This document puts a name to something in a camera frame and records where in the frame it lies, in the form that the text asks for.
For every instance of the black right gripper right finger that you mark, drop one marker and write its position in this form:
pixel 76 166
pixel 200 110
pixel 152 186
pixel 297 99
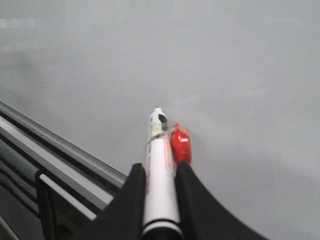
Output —
pixel 202 217

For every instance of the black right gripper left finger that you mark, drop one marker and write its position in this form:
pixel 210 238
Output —
pixel 123 216

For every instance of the white whiteboard marker pen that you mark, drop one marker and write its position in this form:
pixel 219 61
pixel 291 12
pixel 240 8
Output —
pixel 161 219

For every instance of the red round magnet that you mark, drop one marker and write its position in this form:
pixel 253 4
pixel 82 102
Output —
pixel 180 142

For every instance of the white whiteboard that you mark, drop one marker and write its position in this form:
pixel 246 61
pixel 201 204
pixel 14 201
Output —
pixel 242 75

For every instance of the white horizontal rail bar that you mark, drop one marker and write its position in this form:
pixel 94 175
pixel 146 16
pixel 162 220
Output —
pixel 68 197

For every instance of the grey metal stand frame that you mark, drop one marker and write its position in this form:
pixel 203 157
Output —
pixel 29 208

